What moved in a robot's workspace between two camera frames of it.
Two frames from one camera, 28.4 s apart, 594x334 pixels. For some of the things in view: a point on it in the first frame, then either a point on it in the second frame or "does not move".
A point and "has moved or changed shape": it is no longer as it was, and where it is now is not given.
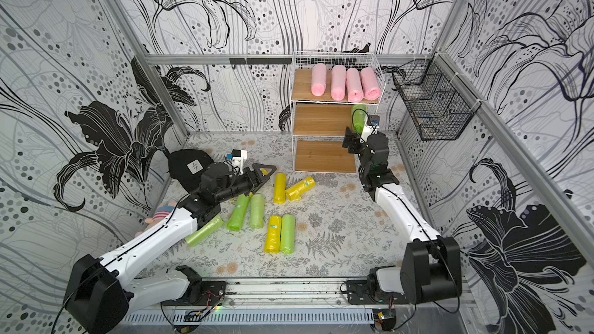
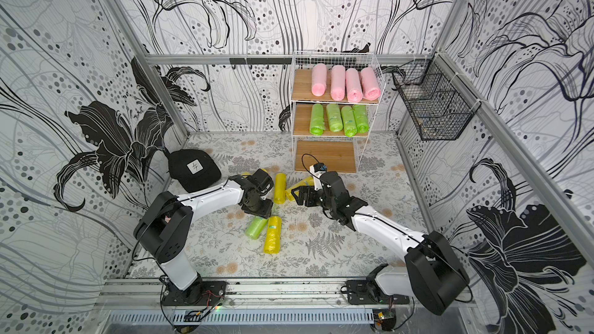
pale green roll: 257,211 has moved or changed shape
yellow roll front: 274,235 does not move
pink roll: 355,93 does not move
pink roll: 338,83 does not move
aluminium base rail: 294,294 does not move
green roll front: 287,245 -> 349,120
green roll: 210,227 -> 255,226
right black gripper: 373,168 -> 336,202
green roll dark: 238,215 -> 316,125
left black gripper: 257,174 -> 264,213
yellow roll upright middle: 279,189 does not move
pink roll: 319,79 does not move
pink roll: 370,90 does not move
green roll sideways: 359,112 does not move
